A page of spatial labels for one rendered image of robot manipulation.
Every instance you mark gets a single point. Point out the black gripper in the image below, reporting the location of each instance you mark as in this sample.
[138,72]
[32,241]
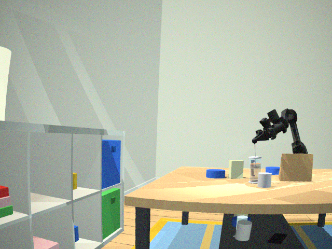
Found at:
[265,134]

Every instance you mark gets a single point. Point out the blue short cylinder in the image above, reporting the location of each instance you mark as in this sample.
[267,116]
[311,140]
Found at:
[215,173]
[273,170]
[234,221]

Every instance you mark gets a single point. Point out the glass french press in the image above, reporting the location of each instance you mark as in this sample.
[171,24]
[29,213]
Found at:
[255,167]

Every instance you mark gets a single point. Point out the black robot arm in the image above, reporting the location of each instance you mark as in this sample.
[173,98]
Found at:
[288,117]

